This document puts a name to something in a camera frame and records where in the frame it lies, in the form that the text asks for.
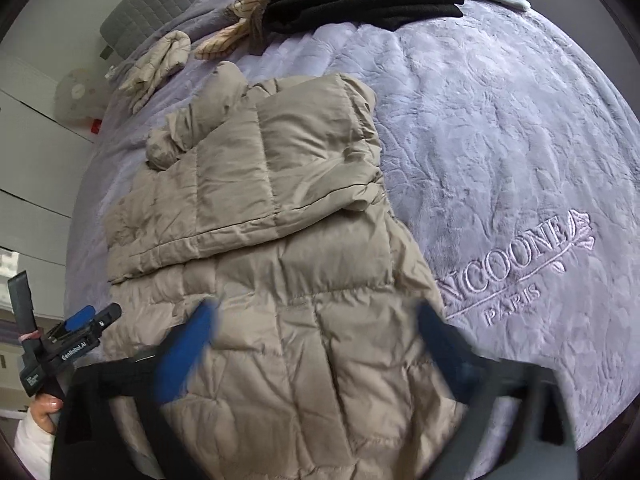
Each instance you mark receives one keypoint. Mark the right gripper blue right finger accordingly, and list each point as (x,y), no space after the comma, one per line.
(462,369)

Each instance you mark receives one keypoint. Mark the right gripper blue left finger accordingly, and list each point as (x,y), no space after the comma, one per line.
(181,350)

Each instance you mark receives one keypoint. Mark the beige puffer down jacket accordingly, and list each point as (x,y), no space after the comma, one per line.
(270,198)

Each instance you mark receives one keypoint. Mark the white sleeve left forearm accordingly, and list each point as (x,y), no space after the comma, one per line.
(33,445)

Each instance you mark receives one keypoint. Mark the person's left hand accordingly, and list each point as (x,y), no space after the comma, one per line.
(43,407)

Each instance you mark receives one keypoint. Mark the lavender embossed bed blanket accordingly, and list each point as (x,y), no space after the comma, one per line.
(505,151)

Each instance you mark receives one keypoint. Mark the red box on nightstand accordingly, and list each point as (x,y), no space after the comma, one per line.
(96,126)

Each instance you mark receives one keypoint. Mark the folded cream quilted jacket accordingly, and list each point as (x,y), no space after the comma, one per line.
(134,82)

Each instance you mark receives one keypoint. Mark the grey quilted headboard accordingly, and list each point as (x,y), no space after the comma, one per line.
(132,21)

